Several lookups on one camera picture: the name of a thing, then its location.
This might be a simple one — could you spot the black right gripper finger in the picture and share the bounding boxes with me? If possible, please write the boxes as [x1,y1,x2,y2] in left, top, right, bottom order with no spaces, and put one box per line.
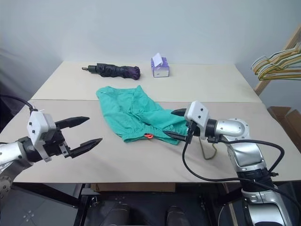
[164,131,189,142]
[171,108,188,118]

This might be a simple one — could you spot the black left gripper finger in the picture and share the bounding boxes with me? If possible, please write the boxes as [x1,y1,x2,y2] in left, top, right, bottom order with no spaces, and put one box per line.
[69,138,103,159]
[55,116,90,130]

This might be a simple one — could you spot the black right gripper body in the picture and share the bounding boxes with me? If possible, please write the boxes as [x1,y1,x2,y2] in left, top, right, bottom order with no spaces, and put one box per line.
[185,119,201,138]

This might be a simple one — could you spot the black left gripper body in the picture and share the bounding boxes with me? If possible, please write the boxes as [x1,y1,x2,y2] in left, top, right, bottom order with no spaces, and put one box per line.
[41,122,71,159]

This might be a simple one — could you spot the olive wire hanger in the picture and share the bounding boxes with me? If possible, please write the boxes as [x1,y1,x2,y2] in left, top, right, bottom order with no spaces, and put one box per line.
[198,137,216,161]

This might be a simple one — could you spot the green shorts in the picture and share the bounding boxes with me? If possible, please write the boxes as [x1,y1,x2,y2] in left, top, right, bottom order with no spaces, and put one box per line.
[95,85,189,144]

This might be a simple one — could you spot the purple tissue box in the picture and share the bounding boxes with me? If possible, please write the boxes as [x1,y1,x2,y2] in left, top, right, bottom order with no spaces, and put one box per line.
[150,53,170,78]

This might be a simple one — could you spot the flat cardboard under table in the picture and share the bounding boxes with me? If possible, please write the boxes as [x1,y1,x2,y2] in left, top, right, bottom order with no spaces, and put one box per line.
[90,183,176,193]

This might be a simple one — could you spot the black purple folded umbrella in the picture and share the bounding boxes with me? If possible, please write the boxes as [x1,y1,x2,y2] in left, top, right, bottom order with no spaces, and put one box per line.
[81,63,141,81]

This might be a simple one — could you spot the dark rounded shape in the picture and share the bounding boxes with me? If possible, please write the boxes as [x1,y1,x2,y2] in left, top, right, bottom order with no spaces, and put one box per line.
[110,203,133,226]
[166,205,189,226]

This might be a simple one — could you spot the wooden clothes rack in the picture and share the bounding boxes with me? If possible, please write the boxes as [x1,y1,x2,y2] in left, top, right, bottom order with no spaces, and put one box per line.
[254,23,301,96]

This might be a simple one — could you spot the brown cardboard box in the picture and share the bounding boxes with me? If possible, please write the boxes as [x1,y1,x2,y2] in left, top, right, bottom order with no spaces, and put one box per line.
[267,106,301,151]

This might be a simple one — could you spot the bunch of clothes hangers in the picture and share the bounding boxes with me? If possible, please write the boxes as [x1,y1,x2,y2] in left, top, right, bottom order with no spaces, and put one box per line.
[251,46,301,69]

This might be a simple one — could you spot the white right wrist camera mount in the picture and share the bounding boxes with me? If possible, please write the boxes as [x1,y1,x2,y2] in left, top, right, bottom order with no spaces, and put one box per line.
[183,101,210,137]

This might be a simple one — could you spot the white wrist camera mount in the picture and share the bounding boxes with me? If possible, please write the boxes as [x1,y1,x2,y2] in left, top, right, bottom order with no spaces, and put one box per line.
[27,111,57,162]
[183,101,210,137]

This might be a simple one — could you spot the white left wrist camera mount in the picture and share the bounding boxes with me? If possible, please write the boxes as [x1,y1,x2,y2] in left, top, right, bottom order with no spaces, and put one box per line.
[27,111,57,162]

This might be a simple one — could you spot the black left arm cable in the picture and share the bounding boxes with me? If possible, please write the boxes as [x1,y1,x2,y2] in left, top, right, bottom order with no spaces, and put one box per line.
[0,93,38,112]

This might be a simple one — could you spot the thin white cable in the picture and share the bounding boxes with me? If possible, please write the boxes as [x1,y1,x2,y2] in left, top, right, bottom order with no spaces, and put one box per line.
[217,203,230,226]

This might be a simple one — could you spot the bunch of wire hangers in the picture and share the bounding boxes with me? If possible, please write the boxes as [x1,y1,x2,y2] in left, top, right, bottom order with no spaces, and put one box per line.
[253,53,301,75]

